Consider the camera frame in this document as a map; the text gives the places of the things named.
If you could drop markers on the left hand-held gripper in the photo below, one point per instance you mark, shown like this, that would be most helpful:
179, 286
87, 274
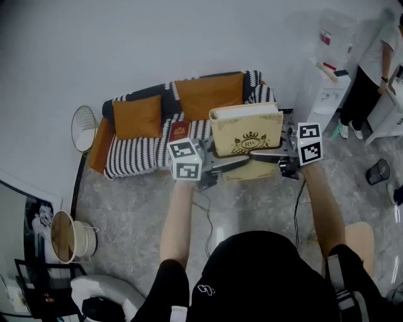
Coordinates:
184, 158

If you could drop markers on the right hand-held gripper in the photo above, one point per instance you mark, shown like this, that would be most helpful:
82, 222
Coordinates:
310, 144

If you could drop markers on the beige gold-printed book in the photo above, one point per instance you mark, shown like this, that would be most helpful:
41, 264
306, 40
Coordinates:
245, 125

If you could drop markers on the person's left forearm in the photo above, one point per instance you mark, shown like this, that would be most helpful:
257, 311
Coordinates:
176, 220

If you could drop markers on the person's right forearm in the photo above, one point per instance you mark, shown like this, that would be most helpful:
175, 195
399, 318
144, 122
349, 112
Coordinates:
321, 207

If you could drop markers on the red gold-printed book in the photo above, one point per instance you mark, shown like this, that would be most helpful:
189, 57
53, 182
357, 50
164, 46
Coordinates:
180, 130

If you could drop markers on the white water dispenser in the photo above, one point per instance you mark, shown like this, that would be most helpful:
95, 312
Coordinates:
315, 100

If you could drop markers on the small teal object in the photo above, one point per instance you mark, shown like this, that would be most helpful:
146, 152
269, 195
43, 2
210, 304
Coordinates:
337, 130

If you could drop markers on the large orange cushion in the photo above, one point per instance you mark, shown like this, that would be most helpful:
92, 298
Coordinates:
204, 94

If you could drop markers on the black white striped throw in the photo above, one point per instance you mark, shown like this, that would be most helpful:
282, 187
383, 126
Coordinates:
132, 154

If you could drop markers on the beige stick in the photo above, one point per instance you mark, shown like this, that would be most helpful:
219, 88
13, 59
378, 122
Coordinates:
327, 73

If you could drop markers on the small orange cushion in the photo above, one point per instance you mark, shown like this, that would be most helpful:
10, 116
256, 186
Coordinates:
137, 118

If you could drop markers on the small red item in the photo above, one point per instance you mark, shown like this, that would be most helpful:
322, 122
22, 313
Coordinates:
329, 66

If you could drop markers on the small black item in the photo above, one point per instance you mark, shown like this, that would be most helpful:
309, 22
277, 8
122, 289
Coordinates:
341, 73

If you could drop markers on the black mesh waste bin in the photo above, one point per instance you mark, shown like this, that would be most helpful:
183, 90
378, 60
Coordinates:
378, 173

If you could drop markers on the person's black shirt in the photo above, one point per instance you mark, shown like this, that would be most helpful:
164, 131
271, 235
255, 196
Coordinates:
258, 276

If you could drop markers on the clear water bottle red label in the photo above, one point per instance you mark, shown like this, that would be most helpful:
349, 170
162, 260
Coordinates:
338, 37

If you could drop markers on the round wooden side table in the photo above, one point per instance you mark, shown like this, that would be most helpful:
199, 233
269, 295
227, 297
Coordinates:
63, 236

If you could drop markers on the black bag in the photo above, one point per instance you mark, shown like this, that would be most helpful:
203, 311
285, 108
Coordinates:
100, 309

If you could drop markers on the black white framed picture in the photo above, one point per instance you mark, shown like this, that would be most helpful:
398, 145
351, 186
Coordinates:
41, 220

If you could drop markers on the black metal rack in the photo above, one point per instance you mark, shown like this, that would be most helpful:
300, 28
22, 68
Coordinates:
47, 283

